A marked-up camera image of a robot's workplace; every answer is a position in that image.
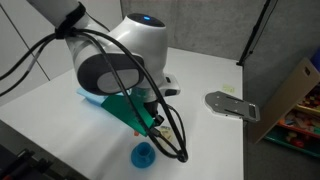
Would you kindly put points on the blue storage bin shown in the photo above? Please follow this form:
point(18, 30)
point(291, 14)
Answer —
point(317, 60)

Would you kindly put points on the pale yellow sticker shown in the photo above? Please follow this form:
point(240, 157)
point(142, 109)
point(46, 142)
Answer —
point(228, 89)

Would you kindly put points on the blue toy mug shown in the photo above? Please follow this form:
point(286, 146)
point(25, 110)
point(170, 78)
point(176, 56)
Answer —
point(144, 150)

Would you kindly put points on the blue toy saucer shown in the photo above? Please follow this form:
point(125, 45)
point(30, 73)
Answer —
point(141, 164)

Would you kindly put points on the wooden toy storage shelf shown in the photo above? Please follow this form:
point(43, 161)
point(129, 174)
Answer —
point(283, 100)

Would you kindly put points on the black equipment frame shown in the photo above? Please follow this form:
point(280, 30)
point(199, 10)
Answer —
point(20, 166)

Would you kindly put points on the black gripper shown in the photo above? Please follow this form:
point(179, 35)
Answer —
point(153, 111)

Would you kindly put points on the grey metal mounting plate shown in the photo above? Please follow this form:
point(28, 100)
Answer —
point(220, 103)

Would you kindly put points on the black tripod pole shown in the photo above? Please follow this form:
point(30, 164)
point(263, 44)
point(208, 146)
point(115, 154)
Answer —
point(255, 33)

